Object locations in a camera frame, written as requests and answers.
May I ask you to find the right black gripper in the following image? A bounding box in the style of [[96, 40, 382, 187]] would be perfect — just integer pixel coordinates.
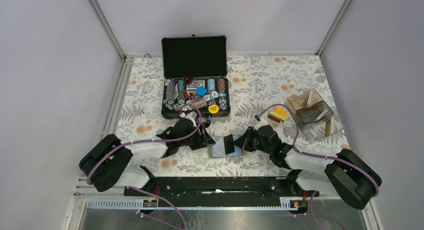
[[232, 126, 272, 155]]

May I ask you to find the yellow round dealer chip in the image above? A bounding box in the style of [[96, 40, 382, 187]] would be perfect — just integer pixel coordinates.
[[208, 104, 220, 114]]

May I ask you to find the blue round chip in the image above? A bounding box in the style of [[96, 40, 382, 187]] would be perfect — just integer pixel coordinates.
[[195, 86, 207, 96]]

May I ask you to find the black poker chip case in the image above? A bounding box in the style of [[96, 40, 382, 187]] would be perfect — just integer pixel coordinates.
[[161, 35, 231, 117]]

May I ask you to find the black credit card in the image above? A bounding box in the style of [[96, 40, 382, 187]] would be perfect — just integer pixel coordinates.
[[223, 134, 235, 155]]

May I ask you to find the white VIP credit card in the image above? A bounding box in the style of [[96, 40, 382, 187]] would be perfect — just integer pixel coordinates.
[[211, 137, 226, 158]]

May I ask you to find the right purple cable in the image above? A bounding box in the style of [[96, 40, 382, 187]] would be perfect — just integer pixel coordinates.
[[255, 103, 381, 230]]

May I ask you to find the floral patterned table mat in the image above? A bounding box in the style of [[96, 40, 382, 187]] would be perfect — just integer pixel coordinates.
[[115, 56, 336, 176]]

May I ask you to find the playing card deck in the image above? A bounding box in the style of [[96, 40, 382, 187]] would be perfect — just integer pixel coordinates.
[[186, 80, 205, 90]]

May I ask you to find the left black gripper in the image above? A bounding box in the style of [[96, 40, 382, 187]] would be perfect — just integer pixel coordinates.
[[179, 123, 215, 150]]

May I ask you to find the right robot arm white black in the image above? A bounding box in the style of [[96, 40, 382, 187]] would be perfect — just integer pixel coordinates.
[[234, 125, 382, 210]]

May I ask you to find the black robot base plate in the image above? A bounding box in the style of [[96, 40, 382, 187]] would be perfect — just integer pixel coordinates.
[[142, 177, 313, 209]]

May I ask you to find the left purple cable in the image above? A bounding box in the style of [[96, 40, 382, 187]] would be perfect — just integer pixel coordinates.
[[86, 104, 204, 230]]

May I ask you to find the beige card holder wallet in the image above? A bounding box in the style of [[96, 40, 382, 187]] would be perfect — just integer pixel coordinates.
[[208, 136, 243, 158]]

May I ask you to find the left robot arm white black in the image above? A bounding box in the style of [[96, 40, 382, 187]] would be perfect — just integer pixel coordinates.
[[78, 117, 215, 195]]

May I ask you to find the purple cable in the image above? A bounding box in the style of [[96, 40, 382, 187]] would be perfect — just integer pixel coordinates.
[[255, 103, 381, 230], [86, 104, 204, 230]]

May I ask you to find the orange yellow sticky note stack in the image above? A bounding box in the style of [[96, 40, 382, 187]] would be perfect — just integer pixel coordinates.
[[267, 106, 288, 124]]

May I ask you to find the clear acrylic card box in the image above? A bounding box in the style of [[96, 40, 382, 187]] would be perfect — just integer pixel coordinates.
[[285, 88, 343, 144]]

